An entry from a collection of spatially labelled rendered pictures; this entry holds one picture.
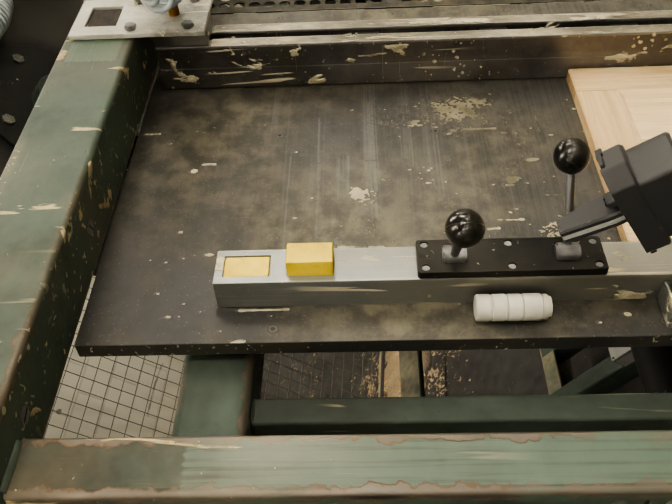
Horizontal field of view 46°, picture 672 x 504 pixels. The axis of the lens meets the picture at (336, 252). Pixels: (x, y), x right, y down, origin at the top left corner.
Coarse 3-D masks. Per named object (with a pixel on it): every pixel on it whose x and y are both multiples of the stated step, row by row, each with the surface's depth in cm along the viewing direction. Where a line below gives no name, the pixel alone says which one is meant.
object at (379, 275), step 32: (224, 256) 87; (256, 256) 87; (352, 256) 86; (384, 256) 86; (608, 256) 85; (640, 256) 84; (224, 288) 85; (256, 288) 85; (288, 288) 85; (320, 288) 85; (352, 288) 85; (384, 288) 85; (416, 288) 85; (448, 288) 84; (480, 288) 84; (512, 288) 84; (544, 288) 84; (576, 288) 84; (608, 288) 84; (640, 288) 84
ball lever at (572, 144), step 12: (564, 144) 80; (576, 144) 79; (564, 156) 80; (576, 156) 79; (588, 156) 80; (564, 168) 80; (576, 168) 80; (564, 204) 82; (564, 252) 83; (576, 252) 83
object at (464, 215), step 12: (456, 216) 73; (468, 216) 73; (480, 216) 73; (456, 228) 73; (468, 228) 72; (480, 228) 73; (456, 240) 73; (468, 240) 73; (480, 240) 74; (444, 252) 83; (456, 252) 81
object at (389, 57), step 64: (128, 0) 115; (192, 0) 113; (192, 64) 114; (256, 64) 114; (320, 64) 114; (384, 64) 114; (448, 64) 114; (512, 64) 113; (576, 64) 113; (640, 64) 113
